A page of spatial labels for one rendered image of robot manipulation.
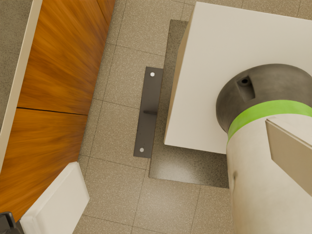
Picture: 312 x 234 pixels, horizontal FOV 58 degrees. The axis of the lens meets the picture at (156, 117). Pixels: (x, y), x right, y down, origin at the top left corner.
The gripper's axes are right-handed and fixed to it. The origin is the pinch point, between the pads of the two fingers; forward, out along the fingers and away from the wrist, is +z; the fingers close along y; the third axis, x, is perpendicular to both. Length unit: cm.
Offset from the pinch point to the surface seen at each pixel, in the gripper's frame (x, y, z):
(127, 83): -2, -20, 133
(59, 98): 2, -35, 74
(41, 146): -11, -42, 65
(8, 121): 2, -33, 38
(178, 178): -16.8, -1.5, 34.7
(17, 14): 22, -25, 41
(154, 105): -17, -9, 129
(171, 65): 4.9, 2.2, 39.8
